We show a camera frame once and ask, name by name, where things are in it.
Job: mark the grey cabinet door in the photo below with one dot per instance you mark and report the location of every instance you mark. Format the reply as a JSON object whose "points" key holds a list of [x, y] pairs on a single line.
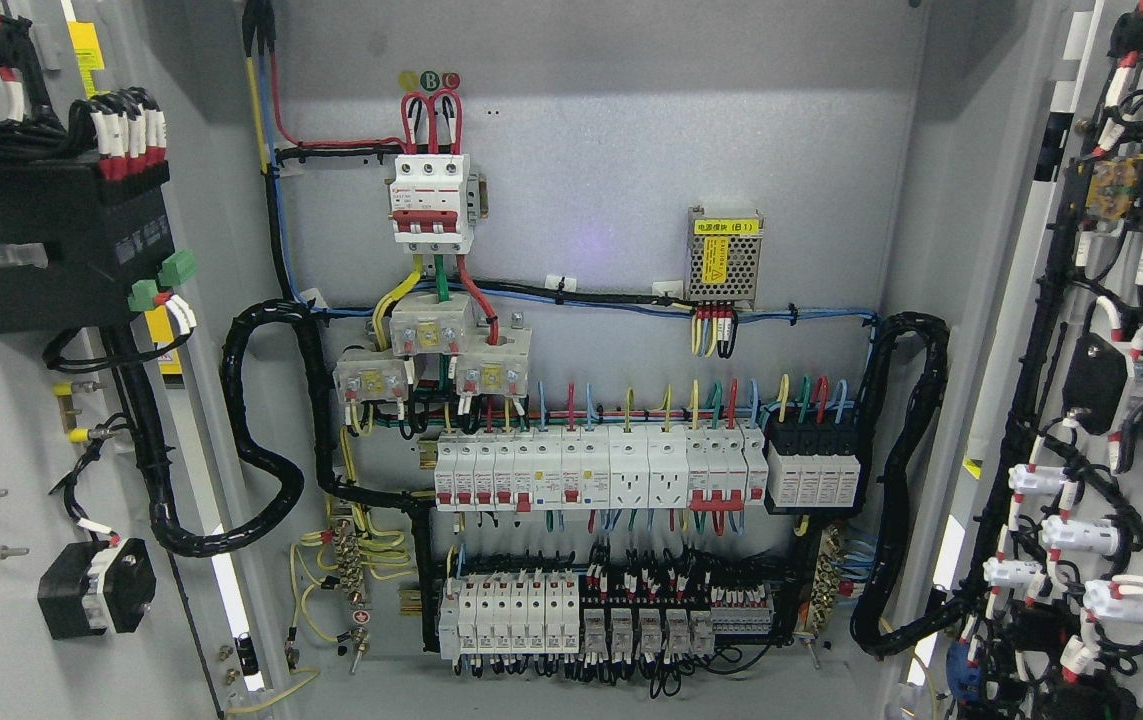
{"points": [[1009, 561], [212, 635]]}

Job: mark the clear current transformer blocks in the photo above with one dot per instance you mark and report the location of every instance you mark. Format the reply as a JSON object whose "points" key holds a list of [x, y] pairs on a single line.
{"points": [[423, 325]]}

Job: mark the white circuit breaker row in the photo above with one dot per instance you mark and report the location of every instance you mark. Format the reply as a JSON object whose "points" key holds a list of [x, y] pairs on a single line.
{"points": [[646, 466]]}

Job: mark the perforated metal power supply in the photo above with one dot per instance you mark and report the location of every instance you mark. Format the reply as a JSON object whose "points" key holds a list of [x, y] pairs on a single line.
{"points": [[724, 247]]}

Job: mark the white red main breaker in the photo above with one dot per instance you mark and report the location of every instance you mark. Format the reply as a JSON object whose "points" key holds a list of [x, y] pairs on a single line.
{"points": [[433, 207]]}

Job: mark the black surge protector block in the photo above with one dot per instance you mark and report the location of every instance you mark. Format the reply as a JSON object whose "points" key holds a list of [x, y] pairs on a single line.
{"points": [[813, 468]]}

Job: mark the black relay terminal row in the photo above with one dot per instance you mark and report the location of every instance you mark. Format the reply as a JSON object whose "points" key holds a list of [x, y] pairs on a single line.
{"points": [[647, 611]]}

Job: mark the white lower breaker row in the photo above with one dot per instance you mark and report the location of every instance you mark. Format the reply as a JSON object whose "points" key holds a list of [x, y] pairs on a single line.
{"points": [[503, 617]]}

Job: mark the black digital power meter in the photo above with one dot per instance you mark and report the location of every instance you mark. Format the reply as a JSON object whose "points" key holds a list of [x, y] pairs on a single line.
{"points": [[80, 250]]}

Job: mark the yellow terminal post block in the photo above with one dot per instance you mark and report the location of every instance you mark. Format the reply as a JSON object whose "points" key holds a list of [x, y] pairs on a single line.
{"points": [[66, 394]]}

